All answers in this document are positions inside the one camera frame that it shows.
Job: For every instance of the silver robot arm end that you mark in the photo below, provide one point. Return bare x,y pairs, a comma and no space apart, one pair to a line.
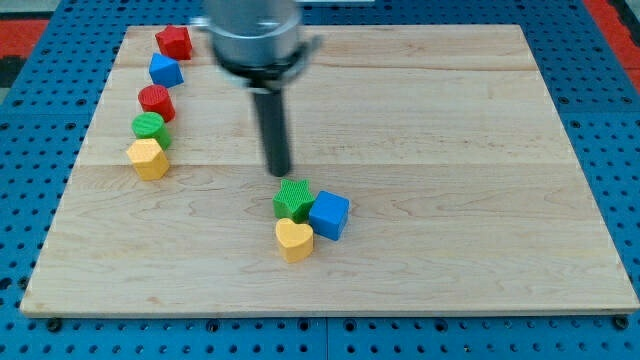
258,44

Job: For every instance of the green star block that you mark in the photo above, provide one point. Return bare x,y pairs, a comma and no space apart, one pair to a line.
293,200

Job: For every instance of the yellow hexagon block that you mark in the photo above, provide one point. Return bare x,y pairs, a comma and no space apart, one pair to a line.
148,159

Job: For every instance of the red star block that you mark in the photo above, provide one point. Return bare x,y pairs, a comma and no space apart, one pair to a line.
174,42

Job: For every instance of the blue cube block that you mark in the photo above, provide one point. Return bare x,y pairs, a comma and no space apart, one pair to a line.
329,214

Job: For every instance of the yellow heart block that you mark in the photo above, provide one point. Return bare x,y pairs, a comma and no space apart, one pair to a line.
295,240

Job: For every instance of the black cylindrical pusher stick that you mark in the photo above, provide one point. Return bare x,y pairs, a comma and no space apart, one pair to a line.
271,117

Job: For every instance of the wooden board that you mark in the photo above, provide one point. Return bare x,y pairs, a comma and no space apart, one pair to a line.
466,196

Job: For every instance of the green cylinder block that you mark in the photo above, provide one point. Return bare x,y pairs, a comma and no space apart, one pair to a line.
151,125

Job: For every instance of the red cylinder block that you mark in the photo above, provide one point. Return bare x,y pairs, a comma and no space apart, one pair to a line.
156,98

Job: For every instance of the blue triangle block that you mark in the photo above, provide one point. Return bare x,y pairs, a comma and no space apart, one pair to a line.
165,71

